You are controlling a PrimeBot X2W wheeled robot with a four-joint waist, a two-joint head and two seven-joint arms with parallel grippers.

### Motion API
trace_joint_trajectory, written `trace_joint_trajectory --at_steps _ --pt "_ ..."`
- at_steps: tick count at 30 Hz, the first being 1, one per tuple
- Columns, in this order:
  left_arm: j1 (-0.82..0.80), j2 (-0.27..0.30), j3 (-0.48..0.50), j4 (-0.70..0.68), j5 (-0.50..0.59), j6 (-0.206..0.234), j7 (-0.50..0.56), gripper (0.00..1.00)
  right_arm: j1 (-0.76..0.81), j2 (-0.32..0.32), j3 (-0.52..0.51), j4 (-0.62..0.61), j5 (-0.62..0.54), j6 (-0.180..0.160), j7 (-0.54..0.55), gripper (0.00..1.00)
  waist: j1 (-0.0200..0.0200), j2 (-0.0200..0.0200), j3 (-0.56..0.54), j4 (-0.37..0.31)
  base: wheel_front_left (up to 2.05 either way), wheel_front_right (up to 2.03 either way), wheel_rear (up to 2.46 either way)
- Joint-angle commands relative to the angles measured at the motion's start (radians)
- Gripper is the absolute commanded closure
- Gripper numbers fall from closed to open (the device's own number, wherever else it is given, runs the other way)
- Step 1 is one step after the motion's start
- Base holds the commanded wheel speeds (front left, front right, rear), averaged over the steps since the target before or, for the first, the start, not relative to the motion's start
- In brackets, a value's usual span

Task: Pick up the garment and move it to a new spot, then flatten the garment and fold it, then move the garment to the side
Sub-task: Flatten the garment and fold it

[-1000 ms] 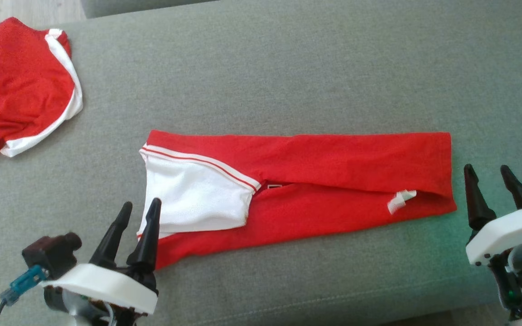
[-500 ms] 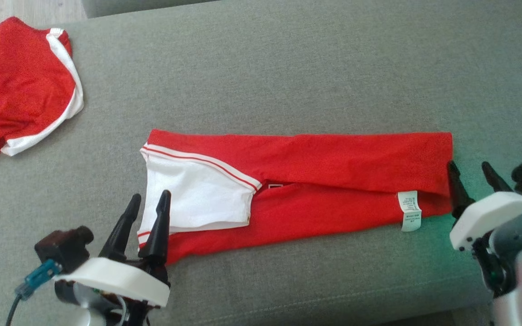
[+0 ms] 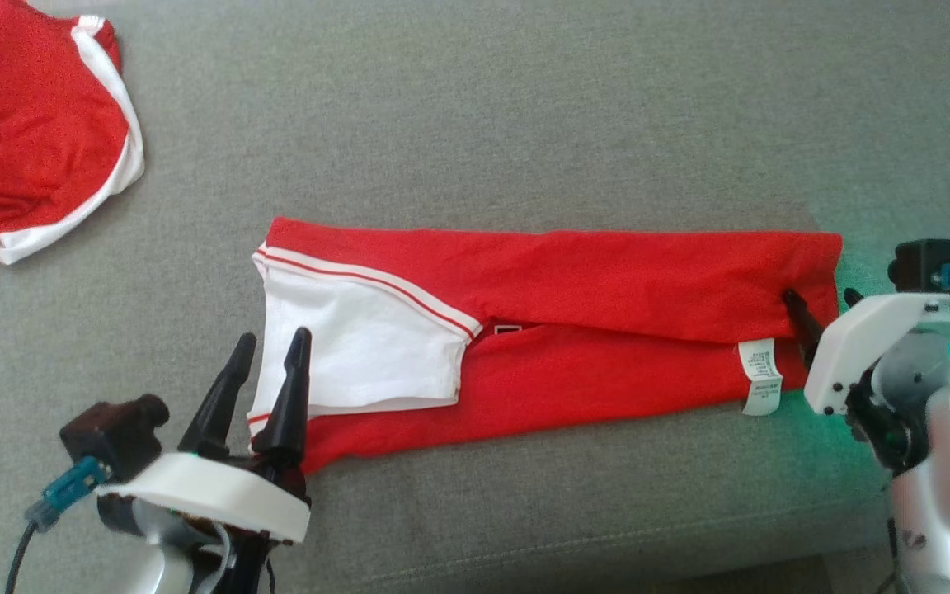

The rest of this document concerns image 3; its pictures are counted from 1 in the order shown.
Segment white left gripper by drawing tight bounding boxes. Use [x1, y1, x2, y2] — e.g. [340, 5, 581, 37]
[96, 328, 313, 594]

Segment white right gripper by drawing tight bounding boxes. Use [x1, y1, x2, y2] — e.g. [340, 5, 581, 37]
[783, 287, 950, 416]

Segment red white sports jersey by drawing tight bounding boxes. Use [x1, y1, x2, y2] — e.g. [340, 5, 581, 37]
[246, 216, 844, 475]

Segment red shorts white trim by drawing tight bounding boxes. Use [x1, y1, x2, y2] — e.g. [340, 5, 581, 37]
[0, 0, 146, 265]

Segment wide grey sofa chaise cushion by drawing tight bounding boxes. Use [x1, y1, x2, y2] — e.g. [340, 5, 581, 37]
[0, 0, 950, 594]

